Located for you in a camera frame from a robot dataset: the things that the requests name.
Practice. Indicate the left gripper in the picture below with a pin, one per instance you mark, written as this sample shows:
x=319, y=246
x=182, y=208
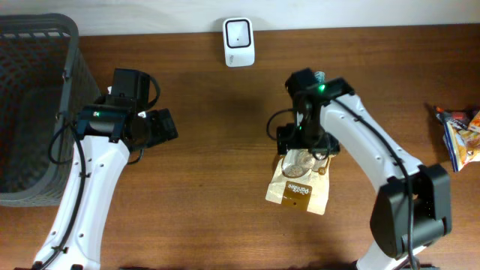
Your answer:
x=162, y=125

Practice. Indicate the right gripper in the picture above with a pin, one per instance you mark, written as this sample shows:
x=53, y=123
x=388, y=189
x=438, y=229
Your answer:
x=287, y=136

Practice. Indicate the beige cookie pouch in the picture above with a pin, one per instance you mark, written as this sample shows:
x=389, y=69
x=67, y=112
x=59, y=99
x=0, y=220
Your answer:
x=300, y=181

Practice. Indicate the teal mouthwash bottle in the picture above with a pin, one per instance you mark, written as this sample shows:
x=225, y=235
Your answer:
x=320, y=76

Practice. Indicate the dark red snack packet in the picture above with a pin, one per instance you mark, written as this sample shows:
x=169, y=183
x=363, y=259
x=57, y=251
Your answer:
x=457, y=118

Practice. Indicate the yellow snack bag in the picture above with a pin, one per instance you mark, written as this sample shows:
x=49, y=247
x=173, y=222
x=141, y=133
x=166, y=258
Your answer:
x=462, y=146

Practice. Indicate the orange snack packet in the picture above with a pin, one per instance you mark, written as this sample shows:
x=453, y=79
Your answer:
x=474, y=124

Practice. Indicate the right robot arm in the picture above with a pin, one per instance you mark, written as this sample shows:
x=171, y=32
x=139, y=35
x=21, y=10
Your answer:
x=412, y=210

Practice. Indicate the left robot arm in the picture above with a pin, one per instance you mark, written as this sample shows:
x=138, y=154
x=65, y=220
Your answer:
x=105, y=133

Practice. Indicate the white barcode scanner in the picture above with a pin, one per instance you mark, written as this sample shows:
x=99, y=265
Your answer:
x=238, y=41

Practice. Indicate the grey plastic mesh basket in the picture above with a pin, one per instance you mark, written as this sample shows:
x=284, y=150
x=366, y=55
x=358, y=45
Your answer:
x=45, y=82

